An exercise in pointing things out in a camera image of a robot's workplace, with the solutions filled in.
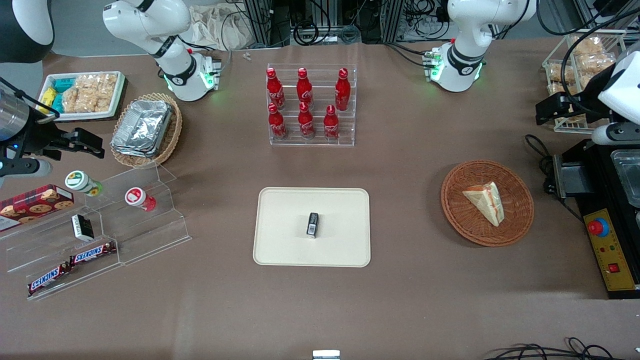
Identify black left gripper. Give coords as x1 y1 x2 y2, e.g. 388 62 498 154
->
535 64 622 126

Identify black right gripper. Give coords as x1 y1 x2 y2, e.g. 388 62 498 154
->
19 108 106 161

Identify white rectangular snack tray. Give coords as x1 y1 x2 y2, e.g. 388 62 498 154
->
37 71 126 122

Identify oval tan wicker basket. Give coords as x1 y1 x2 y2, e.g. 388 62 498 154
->
109 92 184 170

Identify wrapped triangle sandwich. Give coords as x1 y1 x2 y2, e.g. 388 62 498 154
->
462 181 506 227

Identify round brown wicker basket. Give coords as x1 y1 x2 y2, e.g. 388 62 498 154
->
440 159 535 248

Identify cream plastic serving tray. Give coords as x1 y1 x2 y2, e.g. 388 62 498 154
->
253 187 372 268

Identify bagged bread roll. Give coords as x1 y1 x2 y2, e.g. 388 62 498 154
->
546 63 569 84
571 38 604 57
576 53 617 77

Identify green sunflower yogurt cup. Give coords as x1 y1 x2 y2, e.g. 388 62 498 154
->
64 169 104 197

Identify rice cracker snack bag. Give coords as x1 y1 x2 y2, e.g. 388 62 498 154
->
76 73 119 101
62 88 112 114

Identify stacked aluminium foil trays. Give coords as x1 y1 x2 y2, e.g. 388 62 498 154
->
110 99 174 159

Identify red strawberry yogurt cup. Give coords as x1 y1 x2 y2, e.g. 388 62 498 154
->
124 186 157 213

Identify red tartan cookie box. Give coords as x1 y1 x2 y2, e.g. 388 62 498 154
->
0 184 75 233

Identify black machine with yellow panel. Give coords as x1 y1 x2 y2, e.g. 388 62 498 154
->
552 139 640 300

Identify clear plastic container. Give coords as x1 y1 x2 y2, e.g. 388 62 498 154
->
610 148 640 209

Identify snickers chocolate bar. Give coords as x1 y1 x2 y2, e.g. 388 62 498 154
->
27 263 71 297
68 241 117 266

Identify clear acrylic stepped stand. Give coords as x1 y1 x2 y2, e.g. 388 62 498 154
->
0 197 124 302
94 162 193 267

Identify beige cloth bag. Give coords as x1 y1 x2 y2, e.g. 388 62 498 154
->
188 4 257 52

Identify red cola bottle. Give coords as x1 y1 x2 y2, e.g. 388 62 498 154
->
323 104 341 141
266 67 286 111
297 101 316 140
334 67 352 112
267 102 288 141
296 67 314 110

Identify clear acrylic bottle rack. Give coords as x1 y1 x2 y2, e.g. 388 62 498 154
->
266 63 359 148

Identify black machine power cable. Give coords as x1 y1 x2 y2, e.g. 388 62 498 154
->
524 133 587 223

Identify wire basket with snacks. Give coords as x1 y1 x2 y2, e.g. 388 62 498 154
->
542 29 628 134

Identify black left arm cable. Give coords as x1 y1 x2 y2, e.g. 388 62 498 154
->
559 7 640 103

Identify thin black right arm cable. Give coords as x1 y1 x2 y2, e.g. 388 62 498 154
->
0 76 62 120

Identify black left base cables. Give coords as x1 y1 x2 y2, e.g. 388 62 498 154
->
384 41 437 69

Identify black right base cable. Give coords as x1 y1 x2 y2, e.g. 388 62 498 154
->
189 42 234 77

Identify aluminium frame rack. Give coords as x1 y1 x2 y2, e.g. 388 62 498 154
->
243 0 407 47

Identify black floor cables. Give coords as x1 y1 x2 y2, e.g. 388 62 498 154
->
484 337 640 360

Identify coiled black cable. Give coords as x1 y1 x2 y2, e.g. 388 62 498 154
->
292 19 322 47

